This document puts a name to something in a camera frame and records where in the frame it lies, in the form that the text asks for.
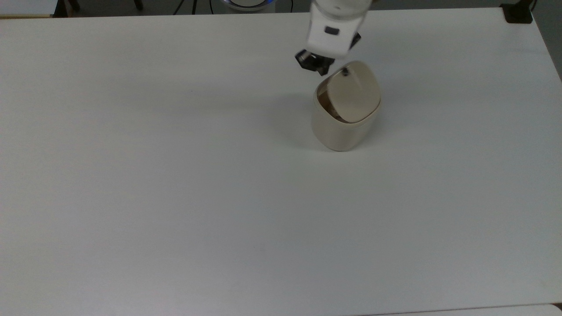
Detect white robot base blue ring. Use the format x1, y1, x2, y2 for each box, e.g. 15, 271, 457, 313
222, 0, 277, 12

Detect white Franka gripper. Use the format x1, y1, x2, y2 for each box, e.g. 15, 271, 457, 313
295, 8, 367, 76

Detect light desk with wooden edge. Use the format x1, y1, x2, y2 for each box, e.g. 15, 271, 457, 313
0, 0, 60, 19

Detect beige plastic trash bin body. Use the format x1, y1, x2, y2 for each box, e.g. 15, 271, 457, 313
311, 75, 382, 152

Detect black tripod legs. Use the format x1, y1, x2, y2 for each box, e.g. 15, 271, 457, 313
174, 0, 198, 15

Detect beige trash bin lid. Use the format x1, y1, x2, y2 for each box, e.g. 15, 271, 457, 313
328, 61, 381, 123

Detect black table clamp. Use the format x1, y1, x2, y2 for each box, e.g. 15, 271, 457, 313
501, 0, 537, 24

